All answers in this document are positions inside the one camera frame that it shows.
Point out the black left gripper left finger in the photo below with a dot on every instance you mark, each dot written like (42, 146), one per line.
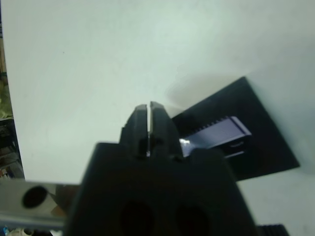
(137, 132)

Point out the black box lid with print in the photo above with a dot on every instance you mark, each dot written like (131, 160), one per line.
(258, 105)

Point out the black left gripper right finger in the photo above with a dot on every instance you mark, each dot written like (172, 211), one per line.
(166, 132)

